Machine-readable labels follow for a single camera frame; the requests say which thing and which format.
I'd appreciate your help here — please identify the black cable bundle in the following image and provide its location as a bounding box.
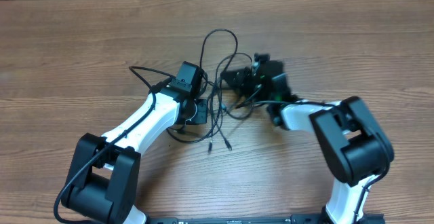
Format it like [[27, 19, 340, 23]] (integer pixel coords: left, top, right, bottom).
[[165, 29, 262, 154]]

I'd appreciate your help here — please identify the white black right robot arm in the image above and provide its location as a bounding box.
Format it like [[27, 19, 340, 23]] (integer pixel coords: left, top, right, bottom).
[[220, 54, 394, 223]]

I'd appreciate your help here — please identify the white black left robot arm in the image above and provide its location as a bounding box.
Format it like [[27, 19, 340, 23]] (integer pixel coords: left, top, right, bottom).
[[53, 62, 206, 223]]

